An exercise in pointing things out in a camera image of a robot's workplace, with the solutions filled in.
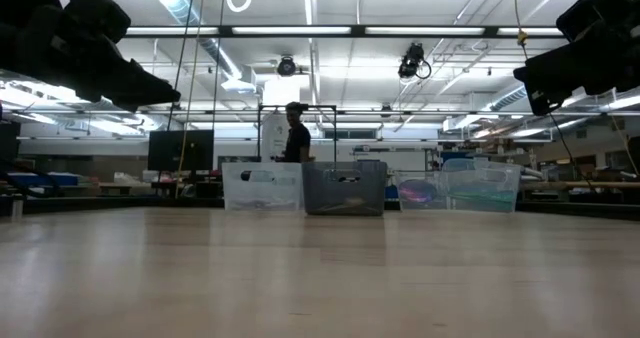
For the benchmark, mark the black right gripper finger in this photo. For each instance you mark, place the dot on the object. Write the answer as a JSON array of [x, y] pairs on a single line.
[[547, 103], [542, 78]]

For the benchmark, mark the round black overhead camera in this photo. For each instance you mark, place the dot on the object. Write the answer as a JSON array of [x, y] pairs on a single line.
[[286, 66]]

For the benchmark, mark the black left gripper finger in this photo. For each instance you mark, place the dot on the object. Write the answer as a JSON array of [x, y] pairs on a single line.
[[140, 80], [132, 103]]

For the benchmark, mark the black overhead light beam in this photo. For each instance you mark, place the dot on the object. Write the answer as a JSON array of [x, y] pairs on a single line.
[[492, 30]]

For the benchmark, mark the wooden workbench top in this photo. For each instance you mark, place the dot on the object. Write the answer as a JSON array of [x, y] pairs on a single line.
[[600, 184]]

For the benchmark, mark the black monitor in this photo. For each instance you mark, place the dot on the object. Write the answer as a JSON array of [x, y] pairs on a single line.
[[165, 150]]

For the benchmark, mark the person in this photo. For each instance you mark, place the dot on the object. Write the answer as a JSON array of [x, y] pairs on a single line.
[[298, 145]]

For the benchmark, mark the blue storage bins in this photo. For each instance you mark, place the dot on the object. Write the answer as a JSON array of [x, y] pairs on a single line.
[[60, 179]]

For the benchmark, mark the grey translucent plastic bin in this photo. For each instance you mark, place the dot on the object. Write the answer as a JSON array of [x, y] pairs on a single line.
[[365, 188]]

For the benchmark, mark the clear plastic bin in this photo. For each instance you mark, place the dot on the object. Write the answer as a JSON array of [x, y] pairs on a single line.
[[480, 178], [280, 193]]

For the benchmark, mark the blue storage box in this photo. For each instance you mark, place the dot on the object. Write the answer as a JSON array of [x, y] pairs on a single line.
[[457, 154]]

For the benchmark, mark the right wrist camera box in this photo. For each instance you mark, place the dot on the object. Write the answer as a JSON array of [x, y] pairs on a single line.
[[595, 13]]

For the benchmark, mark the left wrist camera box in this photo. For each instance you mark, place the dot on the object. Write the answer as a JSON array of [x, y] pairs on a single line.
[[100, 13]]

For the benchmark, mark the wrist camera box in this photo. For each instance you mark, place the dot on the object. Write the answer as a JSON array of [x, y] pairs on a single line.
[[100, 13], [595, 13]]

